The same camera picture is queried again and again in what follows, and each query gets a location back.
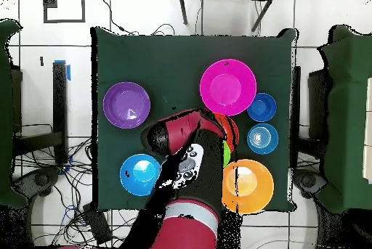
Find red plastic bowl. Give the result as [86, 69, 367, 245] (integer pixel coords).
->
[213, 112, 240, 149]

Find small dark blue bowl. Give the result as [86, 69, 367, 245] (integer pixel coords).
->
[246, 92, 278, 123]

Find black pedestal foot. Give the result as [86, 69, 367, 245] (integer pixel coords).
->
[292, 168, 329, 199]
[12, 166, 62, 198]

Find translucent teal plastic bowl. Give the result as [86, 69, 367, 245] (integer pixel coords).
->
[246, 123, 280, 155]

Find grey square frame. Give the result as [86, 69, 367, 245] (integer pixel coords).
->
[42, 0, 86, 24]

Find pink plastic bowl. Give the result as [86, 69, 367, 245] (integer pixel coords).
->
[199, 58, 258, 117]

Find orange plastic bowl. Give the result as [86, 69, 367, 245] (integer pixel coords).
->
[222, 158, 275, 214]

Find small green ribbed bowl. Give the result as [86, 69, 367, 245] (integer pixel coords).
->
[222, 140, 233, 169]

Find purple plastic bowl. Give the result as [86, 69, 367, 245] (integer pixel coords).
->
[102, 81, 151, 130]

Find blue tape strip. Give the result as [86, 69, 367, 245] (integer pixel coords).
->
[54, 60, 72, 81]

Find black power box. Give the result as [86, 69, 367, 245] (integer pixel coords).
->
[82, 202, 113, 245]

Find white box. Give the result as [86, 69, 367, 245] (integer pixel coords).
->
[362, 77, 372, 184]

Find green cloth side table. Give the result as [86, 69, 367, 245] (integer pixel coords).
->
[0, 18, 28, 209]
[316, 24, 372, 214]

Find dark green table cloth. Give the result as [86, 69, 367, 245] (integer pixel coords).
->
[90, 26, 298, 213]

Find thin black cable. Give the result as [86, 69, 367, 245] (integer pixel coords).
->
[98, 0, 139, 36]

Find black table frame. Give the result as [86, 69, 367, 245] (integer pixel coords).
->
[12, 61, 69, 164]

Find bright blue plastic bowl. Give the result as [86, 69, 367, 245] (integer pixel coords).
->
[119, 153, 162, 197]

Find tangle of cables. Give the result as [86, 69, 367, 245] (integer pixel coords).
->
[12, 136, 140, 248]

